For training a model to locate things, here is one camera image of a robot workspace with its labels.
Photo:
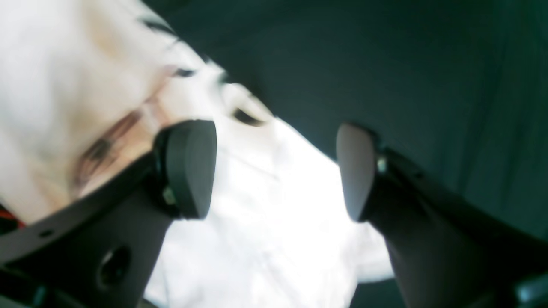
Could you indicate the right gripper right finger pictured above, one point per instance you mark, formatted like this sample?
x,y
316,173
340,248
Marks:
x,y
445,252

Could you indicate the black table cloth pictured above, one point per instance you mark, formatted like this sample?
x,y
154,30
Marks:
x,y
458,87

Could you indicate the pink T-shirt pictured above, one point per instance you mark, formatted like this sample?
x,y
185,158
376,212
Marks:
x,y
87,84

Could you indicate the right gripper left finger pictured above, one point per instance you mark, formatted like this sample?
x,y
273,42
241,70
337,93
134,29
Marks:
x,y
101,251

